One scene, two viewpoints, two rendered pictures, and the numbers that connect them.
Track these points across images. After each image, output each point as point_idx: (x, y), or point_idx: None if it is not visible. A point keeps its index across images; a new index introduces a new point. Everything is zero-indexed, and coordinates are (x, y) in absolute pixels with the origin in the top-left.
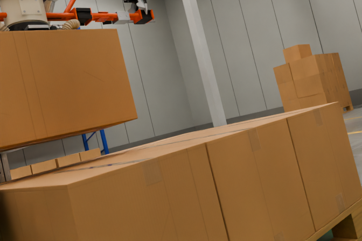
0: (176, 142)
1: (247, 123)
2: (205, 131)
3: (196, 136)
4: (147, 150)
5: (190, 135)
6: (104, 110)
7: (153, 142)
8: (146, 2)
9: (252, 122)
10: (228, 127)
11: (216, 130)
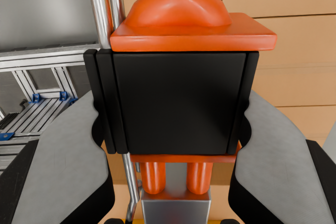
0: (278, 71)
1: None
2: None
3: (279, 41)
4: (268, 97)
5: (238, 10)
6: None
7: None
8: (314, 143)
9: None
10: None
11: (293, 14)
